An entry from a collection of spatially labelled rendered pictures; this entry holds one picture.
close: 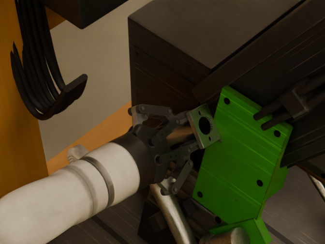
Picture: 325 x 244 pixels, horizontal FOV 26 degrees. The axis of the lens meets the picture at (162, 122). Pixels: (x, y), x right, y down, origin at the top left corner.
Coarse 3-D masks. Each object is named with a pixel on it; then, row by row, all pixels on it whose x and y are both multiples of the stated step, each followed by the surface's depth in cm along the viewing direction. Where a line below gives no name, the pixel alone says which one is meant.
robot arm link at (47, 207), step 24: (72, 168) 85; (96, 168) 85; (24, 192) 77; (48, 192) 80; (72, 192) 82; (96, 192) 84; (0, 216) 75; (24, 216) 76; (48, 216) 78; (72, 216) 81; (0, 240) 76; (24, 240) 75; (48, 240) 78
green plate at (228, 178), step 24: (240, 96) 96; (216, 120) 100; (240, 120) 97; (264, 120) 94; (216, 144) 102; (240, 144) 99; (264, 144) 96; (216, 168) 103; (240, 168) 100; (264, 168) 97; (288, 168) 104; (216, 192) 105; (240, 192) 102; (264, 192) 99; (240, 216) 104
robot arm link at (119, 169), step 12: (108, 144) 90; (72, 156) 94; (84, 156) 88; (96, 156) 87; (108, 156) 87; (120, 156) 88; (108, 168) 86; (120, 168) 87; (132, 168) 88; (108, 180) 86; (120, 180) 87; (132, 180) 88; (108, 192) 86; (120, 192) 87; (132, 192) 89; (108, 204) 87
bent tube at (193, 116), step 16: (192, 112) 98; (208, 112) 100; (176, 128) 102; (192, 128) 98; (208, 128) 100; (208, 144) 99; (160, 192) 109; (160, 208) 110; (176, 208) 109; (176, 224) 109; (176, 240) 110; (192, 240) 110
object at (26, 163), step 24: (0, 0) 94; (0, 24) 96; (0, 48) 99; (0, 72) 101; (0, 96) 104; (0, 120) 107; (24, 120) 111; (0, 144) 110; (24, 144) 115; (0, 168) 113; (24, 168) 118; (0, 192) 117
